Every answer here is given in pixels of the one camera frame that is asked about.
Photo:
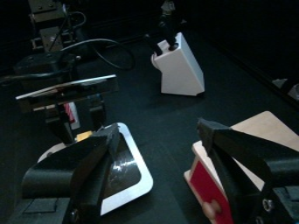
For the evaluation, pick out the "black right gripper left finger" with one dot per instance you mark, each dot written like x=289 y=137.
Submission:
x=74 y=163

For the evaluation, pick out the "red striped white box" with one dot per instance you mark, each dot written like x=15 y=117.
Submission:
x=72 y=115

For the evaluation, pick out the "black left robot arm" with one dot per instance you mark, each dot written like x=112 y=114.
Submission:
x=47 y=14

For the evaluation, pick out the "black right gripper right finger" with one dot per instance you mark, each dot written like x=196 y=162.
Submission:
x=249 y=157

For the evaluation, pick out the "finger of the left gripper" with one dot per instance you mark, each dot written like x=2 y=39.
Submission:
x=98 y=112
x=60 y=125

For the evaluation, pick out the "white knife block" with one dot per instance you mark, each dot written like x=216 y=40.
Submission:
x=180 y=70

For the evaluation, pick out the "yellow egg sushi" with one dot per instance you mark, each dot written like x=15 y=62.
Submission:
x=83 y=136

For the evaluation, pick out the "black plate with white rim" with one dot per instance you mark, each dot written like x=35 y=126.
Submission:
x=130 y=172

